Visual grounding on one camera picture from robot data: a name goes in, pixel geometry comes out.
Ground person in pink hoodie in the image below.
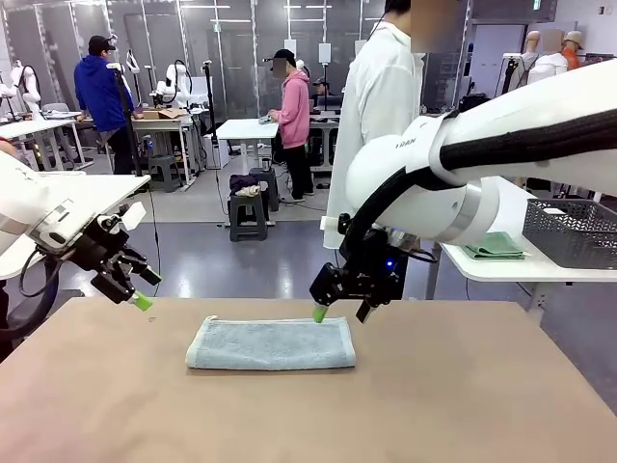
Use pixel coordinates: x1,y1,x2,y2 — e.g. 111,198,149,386
263,47,315,203

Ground black tripod pole stand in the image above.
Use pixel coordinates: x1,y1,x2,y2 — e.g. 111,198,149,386
105,62,146,177

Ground green folded towel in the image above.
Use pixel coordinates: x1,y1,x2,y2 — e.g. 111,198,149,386
462,231,526,261

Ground open cardboard box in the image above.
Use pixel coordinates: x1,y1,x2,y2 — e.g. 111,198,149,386
142,108,189,121

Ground long white desk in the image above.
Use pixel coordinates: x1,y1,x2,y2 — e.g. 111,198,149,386
0,118,93,173

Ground mannequin in white blouse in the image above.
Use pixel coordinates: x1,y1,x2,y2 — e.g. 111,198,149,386
527,28,570,86

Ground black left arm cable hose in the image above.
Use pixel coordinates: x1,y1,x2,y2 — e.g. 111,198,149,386
0,243,67,339

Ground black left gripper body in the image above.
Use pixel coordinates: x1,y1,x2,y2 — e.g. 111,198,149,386
71,214,139,305

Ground person in white shirt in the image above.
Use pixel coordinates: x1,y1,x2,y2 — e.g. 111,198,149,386
321,0,464,252

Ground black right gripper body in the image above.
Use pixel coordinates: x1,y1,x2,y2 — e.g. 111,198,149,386
308,234,404,308

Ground pile of dark clothes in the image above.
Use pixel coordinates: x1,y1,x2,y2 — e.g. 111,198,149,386
228,173,262,198

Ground seated person with black cap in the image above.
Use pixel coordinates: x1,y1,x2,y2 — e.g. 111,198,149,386
310,79,344,115

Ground black right arm cable sleeve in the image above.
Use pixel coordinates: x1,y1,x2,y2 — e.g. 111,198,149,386
339,110,617,264

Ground white mannequin orange trousers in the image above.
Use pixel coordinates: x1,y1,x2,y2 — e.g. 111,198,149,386
523,30,544,73

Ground man in blue hoodie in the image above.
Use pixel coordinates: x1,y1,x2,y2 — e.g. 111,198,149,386
73,35,137,176

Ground white workbench desk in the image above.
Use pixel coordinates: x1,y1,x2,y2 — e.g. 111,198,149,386
129,113,203,187

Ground small white table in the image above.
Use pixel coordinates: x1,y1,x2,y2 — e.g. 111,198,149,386
215,119,282,175

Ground dark gray stool with hole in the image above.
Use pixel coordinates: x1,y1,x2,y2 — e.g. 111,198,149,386
9,288,86,334

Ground gray perforated plastic basket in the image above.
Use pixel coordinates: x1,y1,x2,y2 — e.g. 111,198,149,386
522,198,617,270

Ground mannequin with beige hat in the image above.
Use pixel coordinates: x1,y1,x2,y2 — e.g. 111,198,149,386
561,30,587,71

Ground person's right forearm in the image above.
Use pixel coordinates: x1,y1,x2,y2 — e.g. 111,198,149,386
320,158,361,250

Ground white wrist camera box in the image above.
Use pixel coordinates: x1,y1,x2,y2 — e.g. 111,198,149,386
119,201,148,231

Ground light blue towel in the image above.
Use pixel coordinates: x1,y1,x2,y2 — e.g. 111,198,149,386
185,315,358,372

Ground thin black floor cable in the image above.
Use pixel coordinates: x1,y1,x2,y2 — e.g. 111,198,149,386
144,180,163,271

